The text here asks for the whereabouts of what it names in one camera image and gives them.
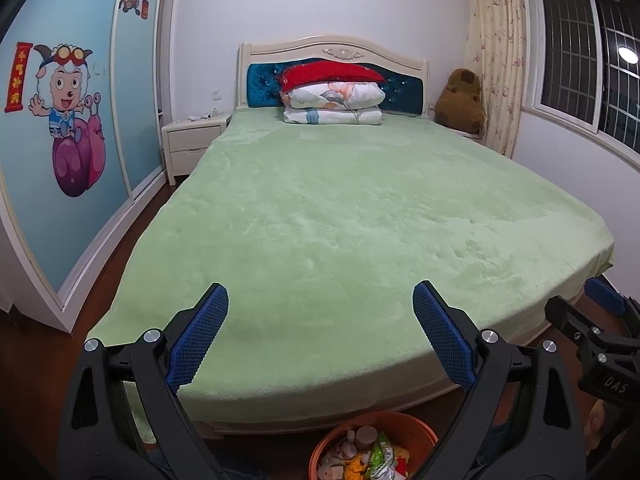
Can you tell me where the green snack wrapper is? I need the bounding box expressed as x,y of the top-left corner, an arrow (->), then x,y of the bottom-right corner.
366,432 -> 397,480

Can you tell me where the white plastic jar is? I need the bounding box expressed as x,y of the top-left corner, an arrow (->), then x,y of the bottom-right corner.
355,425 -> 378,451

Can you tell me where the orange peel wrapper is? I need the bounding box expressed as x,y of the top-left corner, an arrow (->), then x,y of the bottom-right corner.
343,453 -> 370,480

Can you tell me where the orange trash bin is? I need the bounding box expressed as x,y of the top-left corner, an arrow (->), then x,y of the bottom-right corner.
308,412 -> 437,479

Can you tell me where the window with bars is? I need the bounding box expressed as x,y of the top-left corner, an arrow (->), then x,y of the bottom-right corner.
525,0 -> 639,154

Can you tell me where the brown plush toy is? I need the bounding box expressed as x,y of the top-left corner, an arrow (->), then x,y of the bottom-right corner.
434,68 -> 485,134

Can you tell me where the floral curtain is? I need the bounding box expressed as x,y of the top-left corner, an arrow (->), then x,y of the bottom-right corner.
465,0 -> 526,157

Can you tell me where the white nightstand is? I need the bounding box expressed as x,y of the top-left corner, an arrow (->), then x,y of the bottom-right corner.
160,113 -> 232,186

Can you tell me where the white folded quilt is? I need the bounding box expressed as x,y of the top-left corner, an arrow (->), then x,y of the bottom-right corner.
283,107 -> 383,126

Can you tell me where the floral folded quilt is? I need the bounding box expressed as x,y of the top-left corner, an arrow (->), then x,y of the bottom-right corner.
280,81 -> 386,110

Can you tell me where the red pillow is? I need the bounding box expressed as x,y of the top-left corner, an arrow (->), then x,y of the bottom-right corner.
280,60 -> 385,92

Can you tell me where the cream wooden headboard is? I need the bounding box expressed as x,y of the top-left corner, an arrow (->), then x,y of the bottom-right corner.
235,35 -> 428,116

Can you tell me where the blue cartoon wardrobe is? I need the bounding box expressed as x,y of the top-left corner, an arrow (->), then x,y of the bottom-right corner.
1,0 -> 166,332

